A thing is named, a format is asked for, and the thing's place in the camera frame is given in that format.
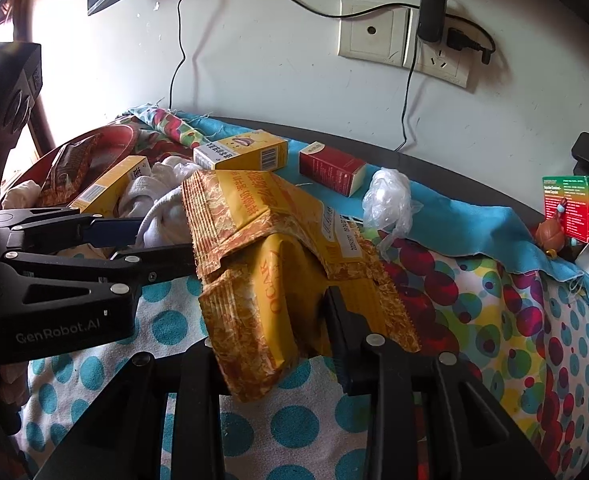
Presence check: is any blue cloth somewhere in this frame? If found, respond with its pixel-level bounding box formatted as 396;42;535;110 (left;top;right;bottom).
174;115;589;301

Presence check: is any black power adapter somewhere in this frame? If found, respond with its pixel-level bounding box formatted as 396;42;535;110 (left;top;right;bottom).
416;0;448;44

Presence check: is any small brown figurine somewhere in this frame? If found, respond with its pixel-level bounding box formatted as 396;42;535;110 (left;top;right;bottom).
535;210;571;257

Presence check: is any thin black hanging cable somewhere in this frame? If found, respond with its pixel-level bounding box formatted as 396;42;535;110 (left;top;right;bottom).
168;0;211;111

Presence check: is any clear plastic bag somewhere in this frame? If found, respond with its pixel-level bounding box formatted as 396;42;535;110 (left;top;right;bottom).
361;167;422;256

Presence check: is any red round tray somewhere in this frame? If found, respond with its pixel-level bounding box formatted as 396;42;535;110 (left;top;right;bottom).
4;124;140;208

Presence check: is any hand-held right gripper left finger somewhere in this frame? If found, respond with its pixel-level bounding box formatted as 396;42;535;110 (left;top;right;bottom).
34;340;225;480

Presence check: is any black angled plug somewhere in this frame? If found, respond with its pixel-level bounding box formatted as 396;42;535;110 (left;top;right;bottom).
444;27;496;66

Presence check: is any black cable down wall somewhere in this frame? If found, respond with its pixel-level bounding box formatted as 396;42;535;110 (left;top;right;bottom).
393;40;421;153

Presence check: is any person's left hand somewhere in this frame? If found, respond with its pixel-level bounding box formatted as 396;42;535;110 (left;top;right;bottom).
0;360;31;399

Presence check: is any brown snack packet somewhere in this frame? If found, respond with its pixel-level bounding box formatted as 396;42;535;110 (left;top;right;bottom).
38;141;100;207

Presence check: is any green and red box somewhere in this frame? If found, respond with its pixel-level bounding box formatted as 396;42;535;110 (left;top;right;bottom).
541;175;589;244

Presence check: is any small yellow box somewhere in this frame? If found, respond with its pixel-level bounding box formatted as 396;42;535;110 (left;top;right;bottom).
68;155;151;217

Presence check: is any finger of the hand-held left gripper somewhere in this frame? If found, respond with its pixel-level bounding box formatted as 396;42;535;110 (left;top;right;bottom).
0;241;198;312
0;206;146;252

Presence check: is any yellow cartoon print box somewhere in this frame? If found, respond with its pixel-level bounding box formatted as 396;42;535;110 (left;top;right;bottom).
193;130;289;172

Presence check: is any white power socket plate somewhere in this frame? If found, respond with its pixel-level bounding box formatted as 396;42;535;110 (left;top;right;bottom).
403;7;471;89

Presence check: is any dark red box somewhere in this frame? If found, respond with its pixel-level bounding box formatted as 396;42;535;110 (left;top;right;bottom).
299;141;368;197

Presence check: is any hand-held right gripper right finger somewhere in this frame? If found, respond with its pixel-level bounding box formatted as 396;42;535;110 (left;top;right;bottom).
324;285;555;480

